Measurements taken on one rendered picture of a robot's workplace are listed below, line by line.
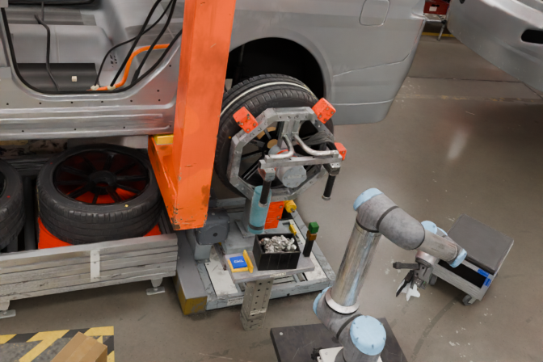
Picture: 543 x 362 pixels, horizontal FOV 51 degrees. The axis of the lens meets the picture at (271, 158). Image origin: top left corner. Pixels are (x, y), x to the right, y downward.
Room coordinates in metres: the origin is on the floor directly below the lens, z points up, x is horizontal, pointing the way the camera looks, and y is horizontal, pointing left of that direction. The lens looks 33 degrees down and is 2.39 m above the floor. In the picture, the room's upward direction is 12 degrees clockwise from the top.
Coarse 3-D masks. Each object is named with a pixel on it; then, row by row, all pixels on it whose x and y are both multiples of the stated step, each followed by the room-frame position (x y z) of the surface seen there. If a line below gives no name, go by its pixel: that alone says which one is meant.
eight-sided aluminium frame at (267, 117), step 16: (272, 112) 2.35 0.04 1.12; (288, 112) 2.38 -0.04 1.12; (304, 112) 2.42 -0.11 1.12; (256, 128) 2.30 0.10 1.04; (320, 128) 2.46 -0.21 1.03; (240, 144) 2.27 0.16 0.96; (240, 160) 2.28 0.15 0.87; (320, 176) 2.49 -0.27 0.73; (272, 192) 2.42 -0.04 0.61; (288, 192) 2.44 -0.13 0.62
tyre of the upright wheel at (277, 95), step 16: (256, 80) 2.58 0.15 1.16; (272, 80) 2.57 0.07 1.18; (288, 80) 2.62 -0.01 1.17; (224, 96) 2.52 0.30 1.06; (256, 96) 2.43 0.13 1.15; (272, 96) 2.43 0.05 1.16; (288, 96) 2.46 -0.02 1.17; (304, 96) 2.50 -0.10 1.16; (224, 112) 2.42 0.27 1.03; (256, 112) 2.39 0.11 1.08; (224, 128) 2.34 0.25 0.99; (240, 128) 2.35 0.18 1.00; (224, 144) 2.32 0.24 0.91; (224, 160) 2.33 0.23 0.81; (224, 176) 2.33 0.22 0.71; (240, 192) 2.38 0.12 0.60
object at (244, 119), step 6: (234, 114) 2.32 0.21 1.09; (240, 114) 2.30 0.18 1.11; (246, 114) 2.28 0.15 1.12; (240, 120) 2.26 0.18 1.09; (246, 120) 2.28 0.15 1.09; (252, 120) 2.29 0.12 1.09; (240, 126) 2.27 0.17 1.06; (246, 126) 2.28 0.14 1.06; (252, 126) 2.29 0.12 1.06; (246, 132) 2.28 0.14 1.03
